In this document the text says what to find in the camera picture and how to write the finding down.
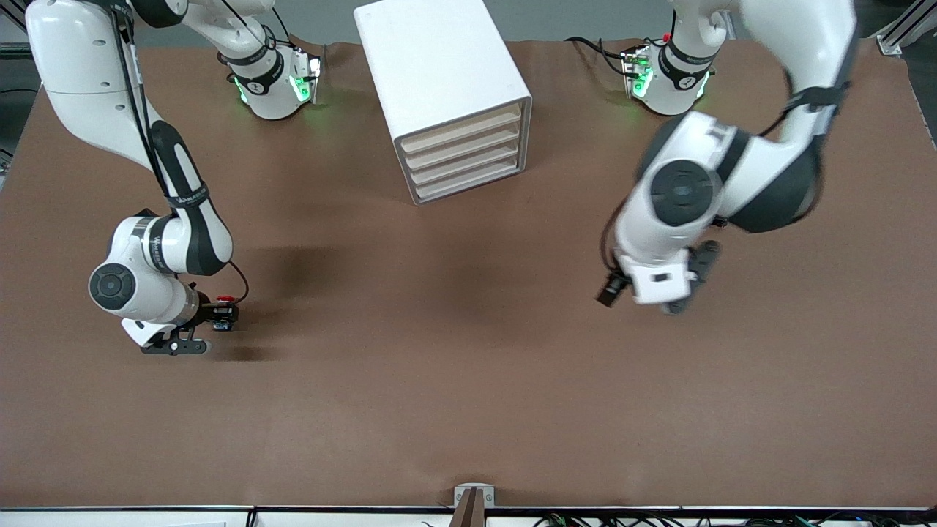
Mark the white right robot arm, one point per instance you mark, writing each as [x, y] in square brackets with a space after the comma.
[88, 66]

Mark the red push button switch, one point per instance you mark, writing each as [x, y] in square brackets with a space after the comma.
[225, 298]

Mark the aluminium frame profile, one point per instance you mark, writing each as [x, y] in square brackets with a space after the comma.
[15, 44]
[889, 45]

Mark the cream white cabinet drawer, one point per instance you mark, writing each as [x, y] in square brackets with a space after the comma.
[463, 146]
[469, 178]
[461, 129]
[466, 162]

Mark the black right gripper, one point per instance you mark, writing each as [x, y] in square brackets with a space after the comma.
[213, 314]

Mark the brown table cover sheet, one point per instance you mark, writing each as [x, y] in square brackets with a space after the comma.
[468, 366]

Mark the grey bracket with brown post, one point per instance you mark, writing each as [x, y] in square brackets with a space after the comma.
[474, 512]

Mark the white drawer cabinet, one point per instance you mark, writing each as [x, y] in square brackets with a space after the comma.
[439, 66]

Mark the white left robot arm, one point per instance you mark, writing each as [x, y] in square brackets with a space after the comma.
[801, 44]

